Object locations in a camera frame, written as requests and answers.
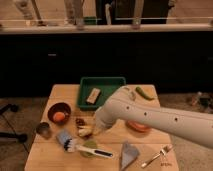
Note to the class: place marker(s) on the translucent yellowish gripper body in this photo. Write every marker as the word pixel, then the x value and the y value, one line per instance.
pixel 97 128

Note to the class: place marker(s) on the yellow banana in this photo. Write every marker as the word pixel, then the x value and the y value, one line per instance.
pixel 85 131

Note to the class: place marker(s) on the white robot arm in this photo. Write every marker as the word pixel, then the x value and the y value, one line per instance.
pixel 192 126

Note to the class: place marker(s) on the small metal cup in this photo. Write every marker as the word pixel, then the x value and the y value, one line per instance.
pixel 43 129

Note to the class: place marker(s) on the green round lid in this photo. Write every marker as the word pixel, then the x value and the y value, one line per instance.
pixel 89 144

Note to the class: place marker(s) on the brown grape cluster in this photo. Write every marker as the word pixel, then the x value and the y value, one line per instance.
pixel 80 122

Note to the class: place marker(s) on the wooden table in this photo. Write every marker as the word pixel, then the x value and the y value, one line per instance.
pixel 48 155

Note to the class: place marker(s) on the blue dish brush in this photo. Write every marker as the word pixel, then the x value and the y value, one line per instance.
pixel 71 145

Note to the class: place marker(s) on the tan sponge block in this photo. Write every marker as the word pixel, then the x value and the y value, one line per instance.
pixel 93 96

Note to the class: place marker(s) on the orange bowl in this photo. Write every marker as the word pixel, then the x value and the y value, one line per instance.
pixel 138 127

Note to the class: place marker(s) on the green plastic tray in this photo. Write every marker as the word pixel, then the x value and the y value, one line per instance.
pixel 106 85

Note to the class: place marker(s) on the orange ball in bowl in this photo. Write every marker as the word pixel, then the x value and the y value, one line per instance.
pixel 58 117

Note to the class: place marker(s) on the grey blue cloth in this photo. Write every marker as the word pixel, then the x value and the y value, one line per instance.
pixel 129 154

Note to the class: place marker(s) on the dark brown bowl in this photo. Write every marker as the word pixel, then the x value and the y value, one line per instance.
pixel 59 107

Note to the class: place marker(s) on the metal fork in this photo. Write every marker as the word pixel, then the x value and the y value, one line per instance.
pixel 163 152

